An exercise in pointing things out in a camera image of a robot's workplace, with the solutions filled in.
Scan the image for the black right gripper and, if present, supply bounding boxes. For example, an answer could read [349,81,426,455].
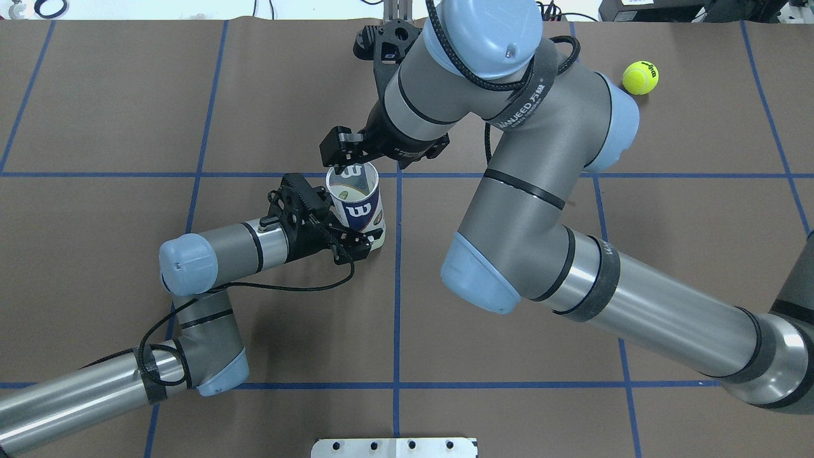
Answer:
[319,102,450,169]

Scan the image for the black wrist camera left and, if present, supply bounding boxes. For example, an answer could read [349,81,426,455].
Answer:
[267,173,333,221]

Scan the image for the aluminium frame post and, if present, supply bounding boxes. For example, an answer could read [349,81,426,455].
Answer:
[382,0,414,24]

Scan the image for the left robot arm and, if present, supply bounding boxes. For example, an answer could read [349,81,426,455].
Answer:
[2,211,383,457]

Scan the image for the blue tape roll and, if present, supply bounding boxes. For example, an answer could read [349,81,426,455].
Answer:
[33,0,70,20]

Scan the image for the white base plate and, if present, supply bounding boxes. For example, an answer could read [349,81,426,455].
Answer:
[310,437,479,457]

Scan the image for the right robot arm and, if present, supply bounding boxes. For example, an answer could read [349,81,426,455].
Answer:
[320,1,812,415]

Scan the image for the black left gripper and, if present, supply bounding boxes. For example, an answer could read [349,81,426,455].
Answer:
[280,211,372,265]

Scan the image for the far yellow tennis ball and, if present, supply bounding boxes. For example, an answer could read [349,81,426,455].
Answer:
[622,60,659,95]

